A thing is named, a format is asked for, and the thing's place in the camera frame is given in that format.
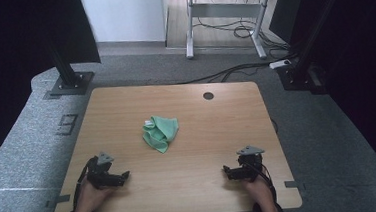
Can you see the black curtain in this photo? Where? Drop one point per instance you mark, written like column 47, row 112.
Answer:
column 367, row 73
column 6, row 65

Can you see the black metal stand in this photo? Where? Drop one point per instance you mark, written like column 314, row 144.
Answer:
column 302, row 73
column 71, row 83

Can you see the person's right hand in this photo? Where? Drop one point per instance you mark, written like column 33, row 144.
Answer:
column 260, row 191

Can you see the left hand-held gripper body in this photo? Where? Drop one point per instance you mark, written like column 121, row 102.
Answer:
column 100, row 174

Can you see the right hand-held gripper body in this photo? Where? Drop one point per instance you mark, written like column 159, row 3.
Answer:
column 249, row 165

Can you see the white power strip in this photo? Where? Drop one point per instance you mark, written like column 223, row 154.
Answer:
column 280, row 64

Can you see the person's left hand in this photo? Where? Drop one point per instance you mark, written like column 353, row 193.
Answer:
column 93, row 197

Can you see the white-legged desk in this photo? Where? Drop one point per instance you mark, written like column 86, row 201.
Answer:
column 189, row 35

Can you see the grey floor socket cover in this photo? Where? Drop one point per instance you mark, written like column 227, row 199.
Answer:
column 67, row 124

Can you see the green microfibre cloth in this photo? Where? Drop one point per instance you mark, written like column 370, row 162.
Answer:
column 164, row 131

